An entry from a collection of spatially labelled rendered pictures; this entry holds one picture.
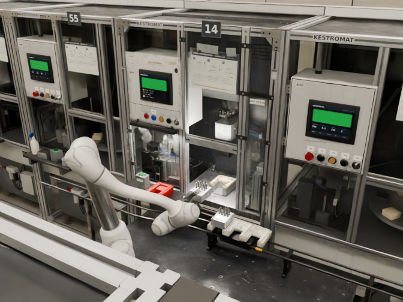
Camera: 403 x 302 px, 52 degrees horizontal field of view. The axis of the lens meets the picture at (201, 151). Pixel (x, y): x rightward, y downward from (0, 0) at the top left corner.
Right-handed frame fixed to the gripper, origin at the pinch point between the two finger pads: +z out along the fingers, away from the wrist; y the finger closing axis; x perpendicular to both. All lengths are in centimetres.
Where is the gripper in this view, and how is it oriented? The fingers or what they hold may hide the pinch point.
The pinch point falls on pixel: (196, 196)
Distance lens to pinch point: 252.9
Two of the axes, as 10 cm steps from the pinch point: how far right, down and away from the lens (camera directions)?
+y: 0.0, -9.1, -4.1
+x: -8.6, -2.0, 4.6
